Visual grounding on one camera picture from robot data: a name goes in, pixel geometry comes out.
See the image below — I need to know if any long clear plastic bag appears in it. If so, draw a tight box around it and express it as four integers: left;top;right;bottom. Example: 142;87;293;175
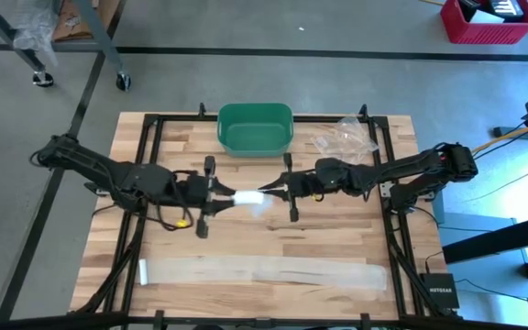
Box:
137;255;389;292

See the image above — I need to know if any grey metal wheeled cart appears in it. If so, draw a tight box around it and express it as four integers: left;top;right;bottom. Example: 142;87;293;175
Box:
0;0;133;91

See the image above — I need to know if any black metal stand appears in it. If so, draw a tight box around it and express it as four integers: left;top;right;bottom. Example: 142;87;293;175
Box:
442;98;528;330

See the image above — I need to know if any brown cardboard box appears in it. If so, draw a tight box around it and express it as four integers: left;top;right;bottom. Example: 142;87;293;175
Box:
52;0;123;42

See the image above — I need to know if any red plastic crate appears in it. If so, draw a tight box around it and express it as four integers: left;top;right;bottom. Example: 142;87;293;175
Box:
439;0;528;46

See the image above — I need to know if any black electronic device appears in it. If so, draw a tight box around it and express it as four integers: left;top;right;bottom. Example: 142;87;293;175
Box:
456;0;528;23

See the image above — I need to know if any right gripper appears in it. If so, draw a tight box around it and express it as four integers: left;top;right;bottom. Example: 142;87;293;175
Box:
256;152;323;225

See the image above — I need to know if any white gauze bandage roll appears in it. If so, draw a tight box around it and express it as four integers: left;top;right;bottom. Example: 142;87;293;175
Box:
230;189;275;219

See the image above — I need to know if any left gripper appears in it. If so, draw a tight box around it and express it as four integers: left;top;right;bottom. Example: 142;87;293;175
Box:
183;154;238;240

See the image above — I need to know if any black Netgear network switch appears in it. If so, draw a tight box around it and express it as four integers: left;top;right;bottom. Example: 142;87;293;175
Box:
418;272;461;311

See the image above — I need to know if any green plastic basket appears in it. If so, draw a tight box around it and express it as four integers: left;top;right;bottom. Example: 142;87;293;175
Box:
216;102;295;160

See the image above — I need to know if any crumpled clear plastic wrap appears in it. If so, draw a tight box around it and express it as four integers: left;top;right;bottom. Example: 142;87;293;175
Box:
14;0;61;65

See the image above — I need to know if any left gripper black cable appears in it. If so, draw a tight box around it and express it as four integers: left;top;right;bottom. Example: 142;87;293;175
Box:
147;201;196;232

